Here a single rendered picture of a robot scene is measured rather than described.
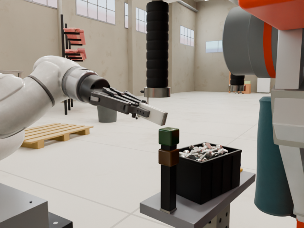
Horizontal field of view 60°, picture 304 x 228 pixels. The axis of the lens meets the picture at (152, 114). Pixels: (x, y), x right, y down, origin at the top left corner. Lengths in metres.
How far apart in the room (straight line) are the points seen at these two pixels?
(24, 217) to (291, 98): 0.79
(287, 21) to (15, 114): 0.60
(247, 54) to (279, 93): 0.25
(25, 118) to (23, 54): 8.61
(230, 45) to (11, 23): 8.90
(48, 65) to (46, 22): 9.21
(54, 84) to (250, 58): 0.48
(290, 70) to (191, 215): 0.51
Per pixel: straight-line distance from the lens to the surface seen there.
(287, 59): 0.24
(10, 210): 0.90
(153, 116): 0.57
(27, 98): 0.70
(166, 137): 0.62
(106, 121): 4.94
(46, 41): 9.82
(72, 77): 0.69
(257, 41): 0.46
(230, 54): 0.49
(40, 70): 0.75
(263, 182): 0.65
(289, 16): 0.19
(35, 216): 0.91
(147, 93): 0.42
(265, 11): 0.18
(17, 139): 1.11
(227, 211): 0.93
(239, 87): 0.71
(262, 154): 0.63
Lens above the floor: 0.77
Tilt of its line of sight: 7 degrees down
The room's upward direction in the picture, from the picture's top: straight up
